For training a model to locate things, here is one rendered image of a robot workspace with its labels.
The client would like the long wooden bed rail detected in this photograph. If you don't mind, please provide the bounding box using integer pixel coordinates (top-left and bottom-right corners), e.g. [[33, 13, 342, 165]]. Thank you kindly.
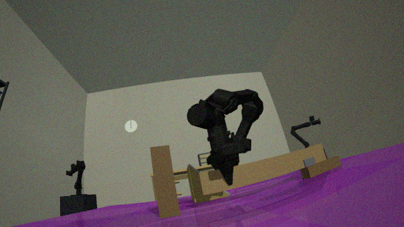
[[198, 144, 326, 195]]

